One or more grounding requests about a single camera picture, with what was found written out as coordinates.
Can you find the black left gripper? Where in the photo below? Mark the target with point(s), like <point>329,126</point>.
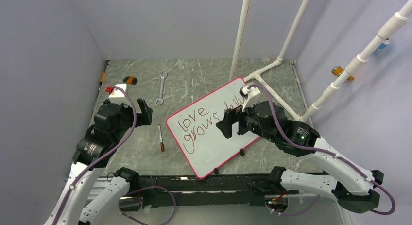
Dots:
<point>145,118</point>

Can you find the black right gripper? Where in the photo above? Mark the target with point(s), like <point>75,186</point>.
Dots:
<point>231,116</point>

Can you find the white marker pen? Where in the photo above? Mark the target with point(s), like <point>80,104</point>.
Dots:
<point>160,133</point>

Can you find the pink framed whiteboard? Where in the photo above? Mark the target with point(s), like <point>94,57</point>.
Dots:
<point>194,129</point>

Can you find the brown marker cap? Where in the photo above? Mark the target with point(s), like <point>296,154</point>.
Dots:
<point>162,147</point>

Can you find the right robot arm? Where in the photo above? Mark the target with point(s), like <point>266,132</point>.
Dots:
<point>344,182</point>

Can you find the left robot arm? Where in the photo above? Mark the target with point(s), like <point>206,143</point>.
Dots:
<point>113,125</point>

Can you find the black whiteboard clip right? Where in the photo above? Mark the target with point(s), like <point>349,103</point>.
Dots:
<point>241,152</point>

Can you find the orange black tool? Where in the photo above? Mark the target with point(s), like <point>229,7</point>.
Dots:
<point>130,80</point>

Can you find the silver wrench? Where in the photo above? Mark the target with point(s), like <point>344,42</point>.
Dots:
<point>160,99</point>

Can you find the yellow black screwdriver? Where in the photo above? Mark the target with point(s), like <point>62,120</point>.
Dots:
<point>101,79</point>

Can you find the white PVC pipe right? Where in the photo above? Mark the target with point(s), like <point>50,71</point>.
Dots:
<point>393,24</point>

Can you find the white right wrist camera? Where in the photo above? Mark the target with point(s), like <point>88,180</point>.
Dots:
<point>250,95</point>

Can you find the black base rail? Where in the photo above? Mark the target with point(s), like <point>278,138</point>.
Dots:
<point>188,190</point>

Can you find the white PVC pipe frame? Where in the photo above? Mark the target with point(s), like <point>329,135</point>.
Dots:
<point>257,74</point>

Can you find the orange wall knob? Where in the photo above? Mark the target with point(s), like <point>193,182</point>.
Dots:
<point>337,70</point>

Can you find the blue wall clip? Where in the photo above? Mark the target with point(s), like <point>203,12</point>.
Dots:
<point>385,43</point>

